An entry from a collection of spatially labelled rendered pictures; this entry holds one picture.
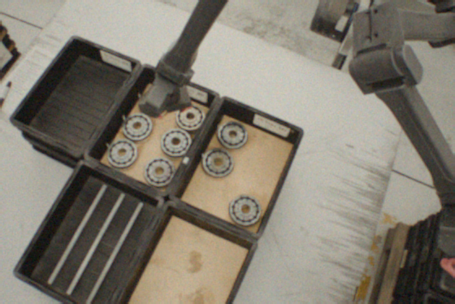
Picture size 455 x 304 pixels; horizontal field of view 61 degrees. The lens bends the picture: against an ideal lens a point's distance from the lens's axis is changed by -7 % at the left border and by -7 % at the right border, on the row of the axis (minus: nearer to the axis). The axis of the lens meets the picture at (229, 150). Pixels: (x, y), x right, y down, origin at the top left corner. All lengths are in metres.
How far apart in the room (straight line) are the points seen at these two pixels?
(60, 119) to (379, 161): 1.21
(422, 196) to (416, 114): 1.81
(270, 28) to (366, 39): 2.13
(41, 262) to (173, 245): 0.41
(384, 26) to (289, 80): 1.05
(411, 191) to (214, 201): 1.48
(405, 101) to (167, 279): 0.86
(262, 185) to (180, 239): 0.32
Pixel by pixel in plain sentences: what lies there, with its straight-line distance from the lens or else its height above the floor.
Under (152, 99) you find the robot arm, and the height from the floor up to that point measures 1.27.
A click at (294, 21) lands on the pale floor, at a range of 2.92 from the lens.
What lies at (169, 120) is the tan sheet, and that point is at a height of 0.83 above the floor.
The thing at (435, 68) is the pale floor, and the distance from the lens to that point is 3.10.
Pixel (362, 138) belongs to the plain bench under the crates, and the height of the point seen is 0.70.
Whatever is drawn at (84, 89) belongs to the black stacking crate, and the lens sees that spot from 1.56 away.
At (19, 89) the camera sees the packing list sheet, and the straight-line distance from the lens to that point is 1.81.
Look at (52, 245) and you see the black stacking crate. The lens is 1.36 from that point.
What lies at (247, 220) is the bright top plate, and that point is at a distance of 1.29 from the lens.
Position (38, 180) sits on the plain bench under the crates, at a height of 0.70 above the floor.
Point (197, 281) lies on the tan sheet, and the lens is 1.27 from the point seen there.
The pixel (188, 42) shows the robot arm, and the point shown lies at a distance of 0.84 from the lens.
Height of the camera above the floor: 2.10
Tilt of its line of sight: 65 degrees down
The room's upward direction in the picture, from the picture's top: 11 degrees clockwise
